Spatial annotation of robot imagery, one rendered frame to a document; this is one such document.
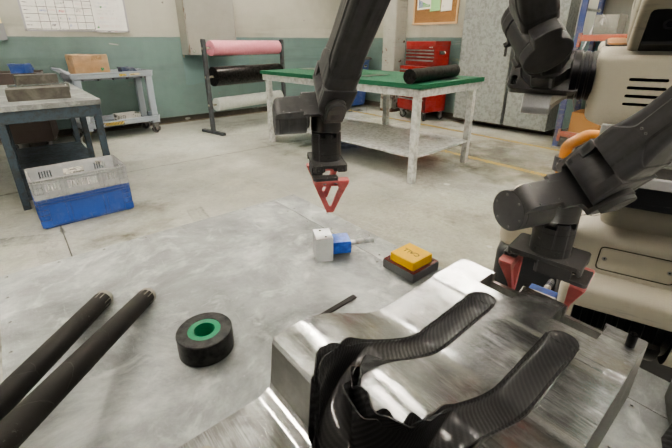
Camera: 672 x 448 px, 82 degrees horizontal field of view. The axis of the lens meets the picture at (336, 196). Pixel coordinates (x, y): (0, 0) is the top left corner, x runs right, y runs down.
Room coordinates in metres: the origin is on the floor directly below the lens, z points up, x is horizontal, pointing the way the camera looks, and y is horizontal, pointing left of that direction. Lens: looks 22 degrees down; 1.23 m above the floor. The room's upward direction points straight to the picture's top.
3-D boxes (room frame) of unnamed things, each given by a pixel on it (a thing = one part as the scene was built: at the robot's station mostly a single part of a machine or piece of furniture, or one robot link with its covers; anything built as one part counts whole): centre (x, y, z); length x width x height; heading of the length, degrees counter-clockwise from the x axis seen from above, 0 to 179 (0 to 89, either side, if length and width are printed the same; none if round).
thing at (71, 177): (2.77, 1.95, 0.28); 0.61 x 0.41 x 0.15; 130
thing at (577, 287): (0.50, -0.35, 0.88); 0.07 x 0.07 x 0.09; 48
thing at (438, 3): (7.05, -1.63, 1.80); 0.90 x 0.03 x 0.60; 40
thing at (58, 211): (2.78, 1.96, 0.11); 0.61 x 0.41 x 0.22; 130
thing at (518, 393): (0.32, -0.13, 0.92); 0.35 x 0.16 x 0.09; 130
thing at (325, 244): (0.74, -0.02, 0.83); 0.13 x 0.05 x 0.05; 102
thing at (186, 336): (0.46, 0.20, 0.82); 0.08 x 0.08 x 0.04
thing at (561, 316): (0.41, -0.32, 0.87); 0.05 x 0.05 x 0.04; 40
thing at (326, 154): (0.73, 0.02, 1.04); 0.10 x 0.07 x 0.07; 11
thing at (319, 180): (0.71, 0.01, 0.97); 0.07 x 0.07 x 0.09; 11
